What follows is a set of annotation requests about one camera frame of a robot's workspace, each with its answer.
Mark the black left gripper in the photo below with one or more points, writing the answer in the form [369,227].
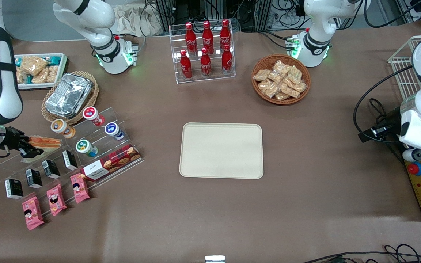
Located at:
[392,117]

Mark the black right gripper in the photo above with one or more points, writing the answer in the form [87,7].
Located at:
[11,138]

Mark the plastic-wrapped sandwich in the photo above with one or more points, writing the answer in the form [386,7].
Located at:
[48,141]

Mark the beige rectangular tray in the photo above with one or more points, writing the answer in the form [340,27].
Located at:
[221,150]

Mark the small black drink carton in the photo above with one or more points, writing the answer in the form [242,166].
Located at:
[50,169]
[34,178]
[14,188]
[69,160]

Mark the yogurt cup orange lid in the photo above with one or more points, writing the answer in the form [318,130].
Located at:
[60,126]

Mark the yogurt cup green lid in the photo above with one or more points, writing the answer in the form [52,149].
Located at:
[84,146]

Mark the red emergency stop button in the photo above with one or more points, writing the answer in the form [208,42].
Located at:
[414,168]

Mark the pink snack packet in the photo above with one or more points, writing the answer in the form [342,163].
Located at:
[32,213]
[56,200]
[80,188]

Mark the stacked aluminium foil containers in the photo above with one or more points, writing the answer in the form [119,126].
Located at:
[68,95]

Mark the rice cracker packet teal ends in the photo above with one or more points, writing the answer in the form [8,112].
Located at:
[20,76]
[40,76]
[32,65]
[52,73]

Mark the yogurt cup red lid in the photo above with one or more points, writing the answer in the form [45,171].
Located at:
[91,114]

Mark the brown table cover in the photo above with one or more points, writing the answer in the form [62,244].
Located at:
[305,190]

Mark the oval wicker basket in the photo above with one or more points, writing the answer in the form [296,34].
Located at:
[93,95]

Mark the clear-wrapped rice cracker packet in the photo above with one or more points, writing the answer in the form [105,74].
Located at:
[275,77]
[269,88]
[280,67]
[281,96]
[295,73]
[261,75]
[299,87]
[289,91]

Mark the white rectangular bin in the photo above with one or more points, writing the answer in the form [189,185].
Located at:
[63,67]

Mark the red cookie box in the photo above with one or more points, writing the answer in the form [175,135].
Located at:
[112,162]

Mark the yogurt cup blue lid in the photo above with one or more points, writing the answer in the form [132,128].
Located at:
[112,129]

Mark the clear acrylic stepped stand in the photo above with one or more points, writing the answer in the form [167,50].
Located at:
[122,128]

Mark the round wicker basket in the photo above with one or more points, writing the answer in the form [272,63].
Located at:
[260,91]

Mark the red cola bottle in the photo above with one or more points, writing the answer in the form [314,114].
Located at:
[227,60]
[190,38]
[208,36]
[205,64]
[186,65]
[225,34]

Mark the white crumpled cloth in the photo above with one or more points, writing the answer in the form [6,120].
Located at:
[133,20]

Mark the clear acrylic bottle rack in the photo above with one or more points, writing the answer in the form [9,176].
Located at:
[203,78]

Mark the aluminium frame rack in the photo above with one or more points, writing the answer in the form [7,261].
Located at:
[254,14]

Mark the silver metal bracket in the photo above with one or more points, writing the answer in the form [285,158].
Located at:
[215,259]

